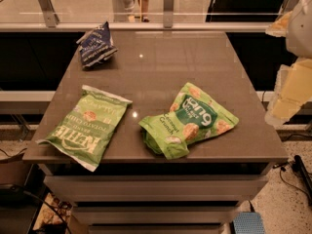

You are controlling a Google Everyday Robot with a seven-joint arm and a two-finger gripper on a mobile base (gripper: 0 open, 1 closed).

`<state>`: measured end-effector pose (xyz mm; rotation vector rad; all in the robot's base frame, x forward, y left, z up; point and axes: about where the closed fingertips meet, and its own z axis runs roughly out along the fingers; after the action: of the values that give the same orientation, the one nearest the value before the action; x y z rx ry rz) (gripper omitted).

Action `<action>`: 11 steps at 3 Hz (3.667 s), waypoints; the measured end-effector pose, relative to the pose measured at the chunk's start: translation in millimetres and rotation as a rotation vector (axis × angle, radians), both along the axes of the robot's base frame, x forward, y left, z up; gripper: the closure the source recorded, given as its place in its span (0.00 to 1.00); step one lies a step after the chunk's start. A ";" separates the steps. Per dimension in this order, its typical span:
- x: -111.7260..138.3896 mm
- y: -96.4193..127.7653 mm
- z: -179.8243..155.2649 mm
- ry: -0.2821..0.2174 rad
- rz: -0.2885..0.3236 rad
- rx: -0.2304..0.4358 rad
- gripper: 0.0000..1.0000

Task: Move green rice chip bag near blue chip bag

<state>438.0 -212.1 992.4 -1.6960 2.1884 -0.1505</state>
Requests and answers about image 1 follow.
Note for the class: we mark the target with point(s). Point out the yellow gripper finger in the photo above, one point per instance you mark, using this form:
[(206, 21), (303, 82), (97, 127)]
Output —
[(279, 27), (293, 88)]

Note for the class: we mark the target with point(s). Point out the green rice chip bag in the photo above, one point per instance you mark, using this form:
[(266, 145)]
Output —
[(194, 116)]

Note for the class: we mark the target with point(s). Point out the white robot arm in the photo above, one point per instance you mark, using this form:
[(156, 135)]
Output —
[(299, 32)]

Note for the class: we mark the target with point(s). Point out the blue chip bag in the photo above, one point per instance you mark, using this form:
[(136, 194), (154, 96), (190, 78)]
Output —
[(96, 46)]

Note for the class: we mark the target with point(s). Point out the green Kettle potato chip bag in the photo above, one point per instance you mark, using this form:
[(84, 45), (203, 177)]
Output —
[(84, 133)]

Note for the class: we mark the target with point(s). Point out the blue box on floor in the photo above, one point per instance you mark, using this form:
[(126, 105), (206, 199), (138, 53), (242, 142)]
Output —
[(248, 223)]

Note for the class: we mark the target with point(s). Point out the grey drawer cabinet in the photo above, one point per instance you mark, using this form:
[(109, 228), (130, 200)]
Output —
[(134, 190)]

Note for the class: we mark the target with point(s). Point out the glass railing with metal posts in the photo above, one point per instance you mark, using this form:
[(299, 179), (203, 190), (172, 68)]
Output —
[(81, 15)]

